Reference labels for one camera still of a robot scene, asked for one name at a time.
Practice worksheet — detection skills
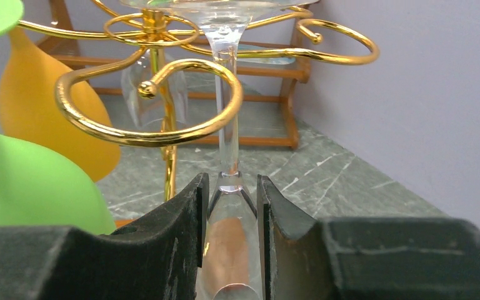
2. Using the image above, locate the orange plastic wine glass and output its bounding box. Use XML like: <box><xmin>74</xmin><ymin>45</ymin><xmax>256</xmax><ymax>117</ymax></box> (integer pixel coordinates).
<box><xmin>0</xmin><ymin>27</ymin><xmax>121</xmax><ymax>181</ymax></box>

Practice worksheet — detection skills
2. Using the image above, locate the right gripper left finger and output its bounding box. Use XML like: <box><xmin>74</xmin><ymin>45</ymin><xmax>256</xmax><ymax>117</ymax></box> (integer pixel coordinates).
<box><xmin>0</xmin><ymin>172</ymin><xmax>209</xmax><ymax>299</ymax></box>

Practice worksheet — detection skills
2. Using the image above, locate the gold wire glass rack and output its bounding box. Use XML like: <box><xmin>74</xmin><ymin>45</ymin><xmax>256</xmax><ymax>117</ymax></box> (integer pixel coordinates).
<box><xmin>19</xmin><ymin>1</ymin><xmax>379</xmax><ymax>191</ymax></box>

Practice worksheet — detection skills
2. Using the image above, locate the clear wine glass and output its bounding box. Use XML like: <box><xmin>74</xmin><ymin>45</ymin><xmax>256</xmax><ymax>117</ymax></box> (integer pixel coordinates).
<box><xmin>119</xmin><ymin>49</ymin><xmax>189</xmax><ymax>131</ymax></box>
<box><xmin>124</xmin><ymin>0</ymin><xmax>305</xmax><ymax>299</ymax></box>

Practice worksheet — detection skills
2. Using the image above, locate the green plastic wine glass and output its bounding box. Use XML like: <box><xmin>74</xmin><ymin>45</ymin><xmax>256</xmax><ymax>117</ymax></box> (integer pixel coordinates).
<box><xmin>0</xmin><ymin>1</ymin><xmax>116</xmax><ymax>234</ymax></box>

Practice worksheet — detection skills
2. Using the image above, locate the wooden shelf rack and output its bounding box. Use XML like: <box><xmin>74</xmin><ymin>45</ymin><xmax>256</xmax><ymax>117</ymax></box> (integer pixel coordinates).
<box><xmin>39</xmin><ymin>1</ymin><xmax>310</xmax><ymax>149</ymax></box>

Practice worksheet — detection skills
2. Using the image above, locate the clear wine glass back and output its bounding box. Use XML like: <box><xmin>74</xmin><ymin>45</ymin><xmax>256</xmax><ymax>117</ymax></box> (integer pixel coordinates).
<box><xmin>119</xmin><ymin>49</ymin><xmax>189</xmax><ymax>131</ymax></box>

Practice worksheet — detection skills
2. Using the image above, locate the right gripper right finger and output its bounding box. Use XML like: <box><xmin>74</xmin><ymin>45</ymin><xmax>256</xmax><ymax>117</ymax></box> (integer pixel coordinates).
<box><xmin>257</xmin><ymin>175</ymin><xmax>480</xmax><ymax>299</ymax></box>

